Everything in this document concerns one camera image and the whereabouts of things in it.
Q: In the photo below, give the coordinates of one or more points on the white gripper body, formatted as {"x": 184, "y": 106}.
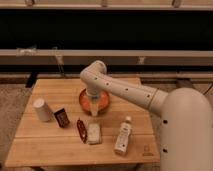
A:
{"x": 94, "y": 105}

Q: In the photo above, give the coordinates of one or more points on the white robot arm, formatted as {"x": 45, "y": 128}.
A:
{"x": 186, "y": 117}

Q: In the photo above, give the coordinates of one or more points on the dark brown eraser block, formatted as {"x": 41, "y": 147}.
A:
{"x": 62, "y": 118}

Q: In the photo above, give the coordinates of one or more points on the orange bowl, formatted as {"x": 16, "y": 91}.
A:
{"x": 103, "y": 103}

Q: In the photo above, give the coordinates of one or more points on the red brown oval object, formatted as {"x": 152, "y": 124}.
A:
{"x": 82, "y": 130}

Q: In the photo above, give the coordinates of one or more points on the wooden table board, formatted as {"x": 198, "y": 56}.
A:
{"x": 38, "y": 143}

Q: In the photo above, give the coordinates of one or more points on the white plastic bottle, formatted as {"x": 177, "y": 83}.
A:
{"x": 123, "y": 136}

